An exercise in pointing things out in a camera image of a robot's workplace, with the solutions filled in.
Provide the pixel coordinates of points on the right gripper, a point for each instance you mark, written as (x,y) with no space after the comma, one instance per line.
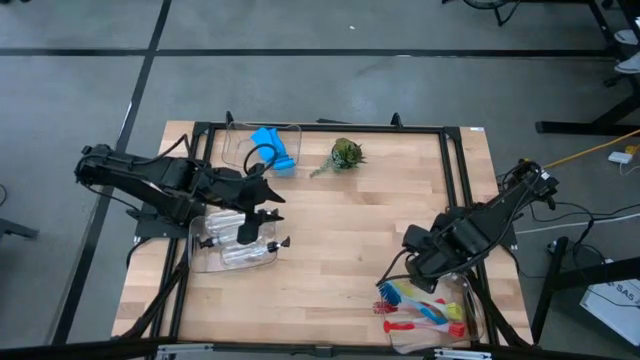
(430,255)

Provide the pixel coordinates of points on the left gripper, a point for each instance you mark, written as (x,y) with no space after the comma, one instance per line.
(252,210)

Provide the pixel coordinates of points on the clear pump dispenser bottle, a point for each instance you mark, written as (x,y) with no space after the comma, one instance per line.
(225,222)
(245,254)

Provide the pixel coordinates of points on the blue dish brush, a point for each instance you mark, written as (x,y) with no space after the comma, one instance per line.
(390,293)

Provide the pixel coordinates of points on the green yellow dish brush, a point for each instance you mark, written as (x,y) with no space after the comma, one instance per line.
(454,311)

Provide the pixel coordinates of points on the red dish brush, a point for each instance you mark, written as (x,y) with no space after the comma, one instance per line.
(397,327)
(384,308)

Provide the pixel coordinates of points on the clear plastic bin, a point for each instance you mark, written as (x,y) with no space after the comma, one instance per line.
(237,145)
(430,342)
(210,260)

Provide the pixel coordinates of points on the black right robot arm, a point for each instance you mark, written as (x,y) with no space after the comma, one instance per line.
(500,215)

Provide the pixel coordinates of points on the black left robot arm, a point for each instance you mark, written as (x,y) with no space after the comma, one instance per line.
(160,180)

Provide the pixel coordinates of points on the potted green succulent plant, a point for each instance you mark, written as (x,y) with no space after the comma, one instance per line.
(346,154)

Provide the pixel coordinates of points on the black stand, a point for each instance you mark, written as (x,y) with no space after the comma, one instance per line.
(550,280)

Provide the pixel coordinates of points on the white cardboard box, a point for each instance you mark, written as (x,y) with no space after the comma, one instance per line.
(615,310)

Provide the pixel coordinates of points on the black desk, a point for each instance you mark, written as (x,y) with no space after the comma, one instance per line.
(575,127)

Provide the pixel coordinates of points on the white power adapter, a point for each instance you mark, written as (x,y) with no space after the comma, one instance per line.
(620,157)

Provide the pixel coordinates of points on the black crossbar with silver rails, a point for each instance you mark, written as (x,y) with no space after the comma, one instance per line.
(75,350)

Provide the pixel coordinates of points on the black stand foot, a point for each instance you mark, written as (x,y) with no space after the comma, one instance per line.
(17,230)

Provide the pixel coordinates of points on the black chair base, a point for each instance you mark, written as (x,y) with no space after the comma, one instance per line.
(495,7)

